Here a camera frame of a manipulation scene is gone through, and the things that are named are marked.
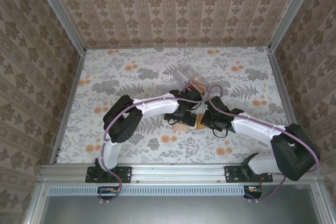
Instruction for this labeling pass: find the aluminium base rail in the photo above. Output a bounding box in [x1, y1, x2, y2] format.
[38, 163, 323, 184]

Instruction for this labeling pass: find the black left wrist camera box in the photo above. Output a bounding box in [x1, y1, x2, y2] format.
[185, 90, 204, 104]

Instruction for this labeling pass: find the grey metal panel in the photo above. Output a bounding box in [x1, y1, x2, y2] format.
[39, 184, 325, 224]

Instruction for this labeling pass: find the floral patterned table cover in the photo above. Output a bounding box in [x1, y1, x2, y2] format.
[56, 47, 302, 165]

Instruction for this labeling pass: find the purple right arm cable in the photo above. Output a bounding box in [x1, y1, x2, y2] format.
[206, 84, 321, 205]

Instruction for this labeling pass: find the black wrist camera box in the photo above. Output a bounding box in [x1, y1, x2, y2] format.
[185, 90, 204, 104]
[209, 97, 229, 113]

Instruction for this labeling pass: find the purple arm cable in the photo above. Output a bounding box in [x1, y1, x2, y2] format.
[98, 83, 205, 205]
[206, 84, 321, 205]

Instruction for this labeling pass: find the clear acrylic card stand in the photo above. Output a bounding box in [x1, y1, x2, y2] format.
[172, 64, 208, 98]

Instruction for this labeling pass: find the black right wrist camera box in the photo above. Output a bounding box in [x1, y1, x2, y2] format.
[209, 97, 229, 113]

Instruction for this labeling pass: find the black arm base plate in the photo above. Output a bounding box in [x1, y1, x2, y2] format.
[224, 165, 274, 183]
[85, 165, 132, 183]

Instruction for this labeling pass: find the aluminium frame post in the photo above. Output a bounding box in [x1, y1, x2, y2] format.
[30, 0, 87, 53]
[267, 0, 321, 51]

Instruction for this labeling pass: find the black card with red circle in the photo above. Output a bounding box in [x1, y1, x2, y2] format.
[187, 83, 202, 95]

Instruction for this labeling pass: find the aluminium side frame beam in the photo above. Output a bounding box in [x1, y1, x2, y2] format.
[267, 47, 296, 127]
[49, 48, 89, 166]

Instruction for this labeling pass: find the orange credit card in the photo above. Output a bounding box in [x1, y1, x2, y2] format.
[193, 77, 206, 92]

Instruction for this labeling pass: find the thin aluminium frame beam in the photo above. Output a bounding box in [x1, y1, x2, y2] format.
[83, 45, 272, 51]

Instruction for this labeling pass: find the grey slotted cable duct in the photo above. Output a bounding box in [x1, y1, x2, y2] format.
[48, 185, 263, 196]

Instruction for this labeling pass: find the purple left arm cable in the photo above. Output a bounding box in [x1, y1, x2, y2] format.
[98, 83, 205, 205]

